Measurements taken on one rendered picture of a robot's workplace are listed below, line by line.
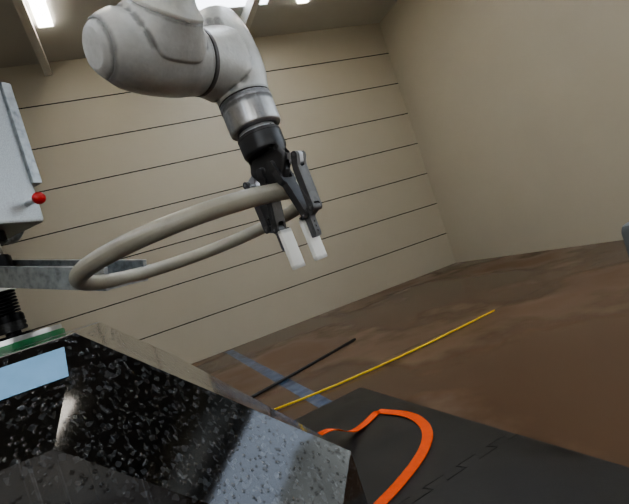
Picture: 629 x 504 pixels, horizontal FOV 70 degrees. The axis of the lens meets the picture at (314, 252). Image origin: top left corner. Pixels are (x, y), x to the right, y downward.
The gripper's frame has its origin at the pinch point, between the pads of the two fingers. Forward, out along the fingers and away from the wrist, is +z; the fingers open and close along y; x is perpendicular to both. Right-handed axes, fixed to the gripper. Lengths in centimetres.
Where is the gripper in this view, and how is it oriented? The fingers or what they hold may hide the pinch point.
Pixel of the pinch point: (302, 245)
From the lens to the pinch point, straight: 74.5
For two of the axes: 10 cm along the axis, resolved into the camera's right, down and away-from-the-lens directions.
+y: -7.2, 3.1, 6.2
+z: 3.7, 9.3, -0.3
